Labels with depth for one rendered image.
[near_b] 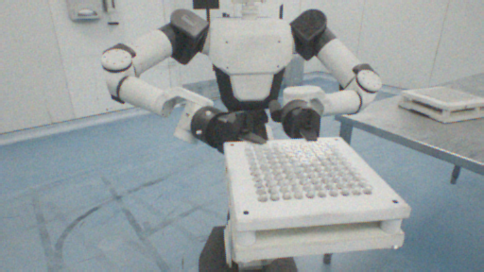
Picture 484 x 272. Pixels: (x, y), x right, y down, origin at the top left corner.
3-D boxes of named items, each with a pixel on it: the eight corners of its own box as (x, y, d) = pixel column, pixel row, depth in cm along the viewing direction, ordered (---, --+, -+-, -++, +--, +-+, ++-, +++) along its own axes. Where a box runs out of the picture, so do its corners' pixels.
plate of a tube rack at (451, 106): (440, 90, 150) (440, 86, 149) (492, 105, 129) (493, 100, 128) (399, 94, 143) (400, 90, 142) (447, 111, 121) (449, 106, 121)
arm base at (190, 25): (160, 59, 106) (167, 36, 112) (196, 72, 109) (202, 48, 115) (165, 27, 93) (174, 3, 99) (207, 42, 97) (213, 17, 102)
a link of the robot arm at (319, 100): (289, 126, 83) (329, 119, 89) (292, 93, 80) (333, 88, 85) (277, 118, 89) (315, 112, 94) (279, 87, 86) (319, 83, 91)
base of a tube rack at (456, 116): (437, 100, 152) (439, 95, 151) (488, 116, 131) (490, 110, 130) (397, 105, 145) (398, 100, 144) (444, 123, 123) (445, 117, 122)
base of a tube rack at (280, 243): (402, 246, 46) (406, 233, 45) (235, 262, 43) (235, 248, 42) (336, 165, 68) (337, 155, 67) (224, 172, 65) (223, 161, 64)
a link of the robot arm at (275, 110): (313, 141, 81) (305, 127, 92) (318, 101, 77) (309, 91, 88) (269, 141, 81) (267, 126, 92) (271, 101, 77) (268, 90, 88)
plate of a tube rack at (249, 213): (409, 219, 44) (413, 207, 43) (235, 233, 41) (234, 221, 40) (339, 144, 66) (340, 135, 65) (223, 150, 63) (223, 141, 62)
